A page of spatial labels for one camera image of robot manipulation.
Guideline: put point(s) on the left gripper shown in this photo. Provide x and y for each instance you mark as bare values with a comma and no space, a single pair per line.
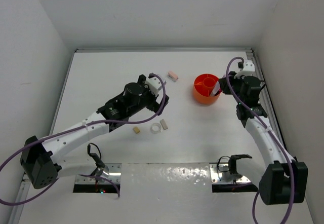
153,105

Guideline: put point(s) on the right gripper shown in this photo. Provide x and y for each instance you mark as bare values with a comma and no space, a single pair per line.
224,85

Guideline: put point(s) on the light pink highlighter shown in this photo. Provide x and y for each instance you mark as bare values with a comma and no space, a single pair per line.
215,90

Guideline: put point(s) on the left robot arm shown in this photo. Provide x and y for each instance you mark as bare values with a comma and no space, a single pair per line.
42,159

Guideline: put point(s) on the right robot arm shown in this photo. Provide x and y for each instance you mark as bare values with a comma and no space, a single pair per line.
283,179

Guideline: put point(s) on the orange round divided container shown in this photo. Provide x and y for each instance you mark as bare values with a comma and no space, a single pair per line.
203,87

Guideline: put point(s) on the pink mini stapler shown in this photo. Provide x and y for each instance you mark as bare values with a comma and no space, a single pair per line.
172,76

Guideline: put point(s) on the grey rectangular eraser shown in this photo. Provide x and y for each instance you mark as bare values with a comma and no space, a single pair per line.
163,124

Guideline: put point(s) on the clear tape roll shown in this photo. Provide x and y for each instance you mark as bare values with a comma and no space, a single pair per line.
155,128

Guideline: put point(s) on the yellow eraser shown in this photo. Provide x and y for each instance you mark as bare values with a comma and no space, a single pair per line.
136,130

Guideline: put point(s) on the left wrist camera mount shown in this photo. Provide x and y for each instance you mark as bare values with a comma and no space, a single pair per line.
155,82

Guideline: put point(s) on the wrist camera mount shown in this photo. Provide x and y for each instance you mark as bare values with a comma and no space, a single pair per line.
155,82
246,68

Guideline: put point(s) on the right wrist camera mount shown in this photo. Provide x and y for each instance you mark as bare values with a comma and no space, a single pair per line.
246,68

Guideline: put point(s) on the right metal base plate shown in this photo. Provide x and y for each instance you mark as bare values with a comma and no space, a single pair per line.
220,175

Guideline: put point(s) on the metal base plate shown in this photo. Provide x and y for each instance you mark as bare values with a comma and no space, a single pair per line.
110,174
220,175

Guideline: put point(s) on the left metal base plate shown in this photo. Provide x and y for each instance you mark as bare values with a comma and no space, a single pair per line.
110,174

